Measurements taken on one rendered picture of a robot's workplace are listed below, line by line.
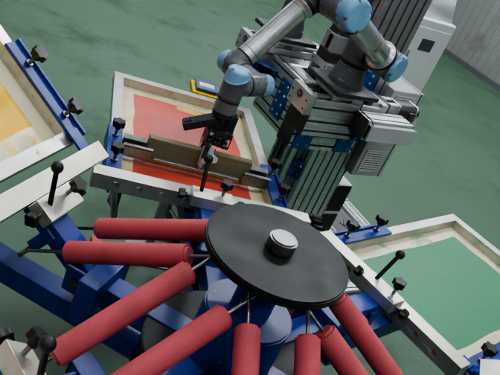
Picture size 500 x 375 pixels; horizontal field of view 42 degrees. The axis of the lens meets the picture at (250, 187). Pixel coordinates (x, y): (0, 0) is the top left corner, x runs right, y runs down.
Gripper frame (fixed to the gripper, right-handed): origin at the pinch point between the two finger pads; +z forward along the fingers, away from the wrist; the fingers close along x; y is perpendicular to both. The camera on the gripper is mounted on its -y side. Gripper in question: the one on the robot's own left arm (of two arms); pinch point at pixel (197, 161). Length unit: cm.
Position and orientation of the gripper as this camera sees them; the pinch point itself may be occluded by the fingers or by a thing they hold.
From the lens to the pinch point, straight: 216.0
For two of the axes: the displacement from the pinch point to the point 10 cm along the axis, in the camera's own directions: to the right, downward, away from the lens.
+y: 9.2, 2.2, 3.1
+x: -1.5, -5.5, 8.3
